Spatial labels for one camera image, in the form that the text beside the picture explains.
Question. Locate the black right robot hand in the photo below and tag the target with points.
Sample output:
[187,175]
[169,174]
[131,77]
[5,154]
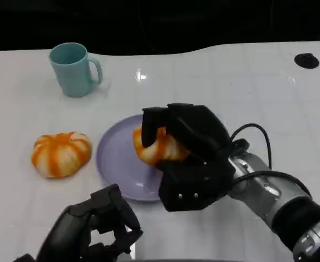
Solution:
[201,163]

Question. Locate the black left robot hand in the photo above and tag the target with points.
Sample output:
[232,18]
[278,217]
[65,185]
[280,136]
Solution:
[75,226]

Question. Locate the orange white toy bread roll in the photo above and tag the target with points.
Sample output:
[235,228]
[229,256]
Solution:
[161,150]
[60,157]

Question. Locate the lilac plate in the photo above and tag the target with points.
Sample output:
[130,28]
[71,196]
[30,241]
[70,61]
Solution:
[116,163]

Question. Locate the pale green mug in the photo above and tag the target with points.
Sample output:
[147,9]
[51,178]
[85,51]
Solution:
[72,72]

